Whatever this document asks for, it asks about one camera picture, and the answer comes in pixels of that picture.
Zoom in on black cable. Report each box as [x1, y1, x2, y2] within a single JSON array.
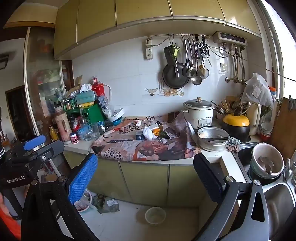
[[266, 68, 296, 82]]

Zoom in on wooden cutting board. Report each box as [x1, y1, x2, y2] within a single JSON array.
[[269, 97, 296, 160]]

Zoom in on tableware wall decal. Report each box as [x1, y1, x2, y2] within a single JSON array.
[[144, 79, 185, 97]]

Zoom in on black pot yellow lid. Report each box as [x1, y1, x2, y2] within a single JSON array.
[[221, 111, 250, 143]]

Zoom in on glass bottle metal cap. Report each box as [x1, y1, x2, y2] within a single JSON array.
[[79, 118, 93, 142]]

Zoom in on chopstick holder with utensils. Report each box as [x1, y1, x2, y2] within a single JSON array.
[[210, 96, 241, 121]]

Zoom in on white plastic basket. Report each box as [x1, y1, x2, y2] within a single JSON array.
[[107, 108, 125, 122]]

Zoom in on white water heater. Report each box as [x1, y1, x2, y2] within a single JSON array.
[[212, 31, 248, 46]]

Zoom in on green rack with jars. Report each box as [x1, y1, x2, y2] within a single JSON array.
[[60, 97, 80, 114]]

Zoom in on metal ladle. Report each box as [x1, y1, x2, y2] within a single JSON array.
[[191, 39, 203, 86]]

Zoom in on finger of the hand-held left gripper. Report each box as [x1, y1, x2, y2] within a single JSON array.
[[3, 135, 47, 160], [14, 140, 65, 171]]

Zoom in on grey crumpled bag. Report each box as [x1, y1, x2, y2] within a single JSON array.
[[92, 193, 121, 214]]

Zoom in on metal steamer pot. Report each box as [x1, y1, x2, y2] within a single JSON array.
[[196, 126, 230, 152]]

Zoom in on window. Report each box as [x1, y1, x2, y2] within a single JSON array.
[[261, 0, 296, 98]]

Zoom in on stack of white bowls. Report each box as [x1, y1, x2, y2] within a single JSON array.
[[260, 122, 274, 142]]

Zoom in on green metal box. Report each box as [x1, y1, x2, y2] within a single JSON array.
[[80, 103, 107, 124]]

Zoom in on glass display cabinet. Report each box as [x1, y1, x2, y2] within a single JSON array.
[[24, 28, 74, 139]]

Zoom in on pink thermos flask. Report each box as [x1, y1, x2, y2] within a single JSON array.
[[54, 106, 73, 145]]

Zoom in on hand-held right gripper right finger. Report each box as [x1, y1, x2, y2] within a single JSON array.
[[193, 153, 272, 241]]

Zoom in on small mesh strainer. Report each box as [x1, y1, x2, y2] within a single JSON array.
[[199, 65, 210, 80]]

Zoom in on yellow bottle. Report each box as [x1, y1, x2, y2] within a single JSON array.
[[48, 125, 59, 142]]

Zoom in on metal hanging rail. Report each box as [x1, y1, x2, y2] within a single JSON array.
[[148, 34, 210, 39]]

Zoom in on dark wooden door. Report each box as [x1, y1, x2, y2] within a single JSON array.
[[6, 86, 33, 142]]

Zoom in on dark green oven mitt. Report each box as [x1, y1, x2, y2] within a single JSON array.
[[163, 46, 177, 66]]

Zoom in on white rice cooker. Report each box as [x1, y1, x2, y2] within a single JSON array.
[[180, 97, 215, 129]]

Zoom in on stainless steel sink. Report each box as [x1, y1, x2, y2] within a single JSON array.
[[231, 141, 296, 240]]

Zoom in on red box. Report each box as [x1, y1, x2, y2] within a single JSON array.
[[91, 80, 105, 98]]

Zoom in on clear drinking glass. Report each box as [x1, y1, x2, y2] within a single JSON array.
[[90, 123, 101, 139]]

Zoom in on blue white plastic bag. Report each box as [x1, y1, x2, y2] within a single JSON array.
[[98, 95, 114, 118]]

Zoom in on white green bowl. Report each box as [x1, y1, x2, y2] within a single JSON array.
[[248, 143, 284, 186]]

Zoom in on teal tissue box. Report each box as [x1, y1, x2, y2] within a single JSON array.
[[76, 83, 97, 105]]

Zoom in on green glass bottle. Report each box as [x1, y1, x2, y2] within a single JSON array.
[[158, 130, 173, 141]]

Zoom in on thin metal pot lid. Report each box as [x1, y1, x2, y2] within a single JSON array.
[[186, 120, 197, 146]]

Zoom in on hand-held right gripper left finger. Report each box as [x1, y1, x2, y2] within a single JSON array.
[[21, 152, 100, 241]]

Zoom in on black frying pan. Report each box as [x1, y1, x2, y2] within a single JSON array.
[[162, 62, 190, 90]]

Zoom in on metal skimmer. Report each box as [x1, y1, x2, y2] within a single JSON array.
[[185, 39, 195, 78]]

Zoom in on person's left forearm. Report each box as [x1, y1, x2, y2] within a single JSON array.
[[0, 193, 22, 241]]

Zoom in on metal water pipes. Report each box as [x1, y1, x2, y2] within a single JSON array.
[[225, 45, 248, 85]]

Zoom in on grey dish cloth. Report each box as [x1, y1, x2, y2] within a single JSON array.
[[227, 137, 242, 152]]

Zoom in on pink bowl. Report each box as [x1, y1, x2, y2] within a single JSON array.
[[74, 189, 93, 212]]

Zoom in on red and white stick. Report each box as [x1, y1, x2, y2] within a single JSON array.
[[103, 128, 121, 137]]

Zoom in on white thermos jug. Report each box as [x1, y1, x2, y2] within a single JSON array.
[[245, 102, 263, 136]]

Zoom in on black kitchen scissors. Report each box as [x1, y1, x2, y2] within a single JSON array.
[[201, 35, 212, 66]]

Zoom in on yellow wall cabinet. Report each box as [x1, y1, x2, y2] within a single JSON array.
[[54, 0, 263, 61]]

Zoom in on printed newspaper tablecloth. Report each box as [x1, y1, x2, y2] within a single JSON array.
[[91, 112, 201, 161]]

